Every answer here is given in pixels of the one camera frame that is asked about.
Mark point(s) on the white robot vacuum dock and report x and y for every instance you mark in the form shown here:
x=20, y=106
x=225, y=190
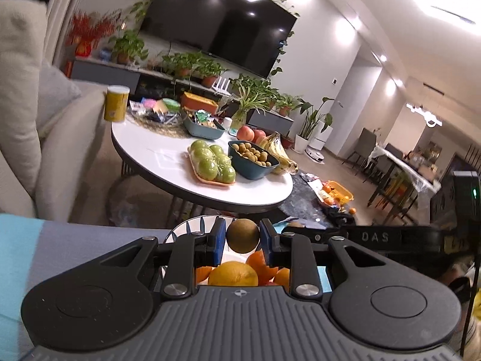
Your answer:
x=318, y=139

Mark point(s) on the dining table with chairs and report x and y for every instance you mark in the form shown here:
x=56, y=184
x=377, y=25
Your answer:
x=404, y=183

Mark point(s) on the white oval coffee table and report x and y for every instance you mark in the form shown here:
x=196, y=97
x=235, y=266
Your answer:
x=181, y=167

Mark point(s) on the beige sofa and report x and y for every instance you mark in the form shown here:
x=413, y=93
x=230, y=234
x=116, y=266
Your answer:
x=51, y=126

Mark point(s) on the red flower arrangement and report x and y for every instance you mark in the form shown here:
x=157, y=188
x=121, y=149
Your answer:
x=87, y=29

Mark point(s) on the small orange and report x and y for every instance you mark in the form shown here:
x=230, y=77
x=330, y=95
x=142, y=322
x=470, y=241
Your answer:
x=202, y=273

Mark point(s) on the dark marble round table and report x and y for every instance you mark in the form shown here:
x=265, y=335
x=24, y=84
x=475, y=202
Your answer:
x=303, y=205

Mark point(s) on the tall leafy floor plant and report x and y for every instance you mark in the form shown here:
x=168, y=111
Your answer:
x=313, y=117

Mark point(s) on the large front orange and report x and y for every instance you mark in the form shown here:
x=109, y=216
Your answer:
x=265, y=273

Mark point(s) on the tv cabinet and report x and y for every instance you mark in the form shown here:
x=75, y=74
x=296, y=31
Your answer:
x=145, y=83

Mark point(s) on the potted plant left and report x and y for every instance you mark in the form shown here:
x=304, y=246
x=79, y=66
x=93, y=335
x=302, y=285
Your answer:
x=128, y=47

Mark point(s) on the banana bunch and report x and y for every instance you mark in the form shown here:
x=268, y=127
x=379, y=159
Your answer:
x=272, y=144

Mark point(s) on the vase with green plant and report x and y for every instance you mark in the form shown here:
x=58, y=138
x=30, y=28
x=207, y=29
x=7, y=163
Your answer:
x=250, y=95

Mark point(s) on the blue grey striped tablecloth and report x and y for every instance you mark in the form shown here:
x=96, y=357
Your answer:
x=33, y=250

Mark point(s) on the orange box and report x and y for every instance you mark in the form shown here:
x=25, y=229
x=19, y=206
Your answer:
x=195, y=102

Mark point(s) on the yellow tin can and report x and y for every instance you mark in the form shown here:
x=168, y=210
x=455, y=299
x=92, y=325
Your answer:
x=115, y=103

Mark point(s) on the red apple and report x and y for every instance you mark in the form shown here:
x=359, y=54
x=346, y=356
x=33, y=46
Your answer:
x=245, y=133

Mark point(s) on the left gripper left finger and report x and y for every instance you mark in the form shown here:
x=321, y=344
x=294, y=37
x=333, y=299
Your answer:
x=189, y=252

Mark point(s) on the tray of green apples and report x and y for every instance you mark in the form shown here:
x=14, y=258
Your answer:
x=211, y=164

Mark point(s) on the light blue snack basket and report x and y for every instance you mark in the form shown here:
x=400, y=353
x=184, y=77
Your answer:
x=211, y=131

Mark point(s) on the brown kiwi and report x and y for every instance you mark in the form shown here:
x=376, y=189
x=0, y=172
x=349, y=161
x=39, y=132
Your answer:
x=242, y=235

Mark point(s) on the black television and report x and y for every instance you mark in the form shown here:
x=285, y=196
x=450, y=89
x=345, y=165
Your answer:
x=247, y=33

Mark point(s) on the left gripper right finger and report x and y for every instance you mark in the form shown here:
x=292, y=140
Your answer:
x=294, y=252

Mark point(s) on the person right hand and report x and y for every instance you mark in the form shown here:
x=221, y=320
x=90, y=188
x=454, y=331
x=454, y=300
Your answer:
x=462, y=267

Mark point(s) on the grey cushion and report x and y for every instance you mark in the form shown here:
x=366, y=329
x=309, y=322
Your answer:
x=55, y=93

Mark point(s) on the yellow fruit basket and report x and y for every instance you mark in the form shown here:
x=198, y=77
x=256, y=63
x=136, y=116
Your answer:
x=334, y=193

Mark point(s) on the dark teal longan bowl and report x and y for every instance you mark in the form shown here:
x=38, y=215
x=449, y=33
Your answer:
x=252, y=159

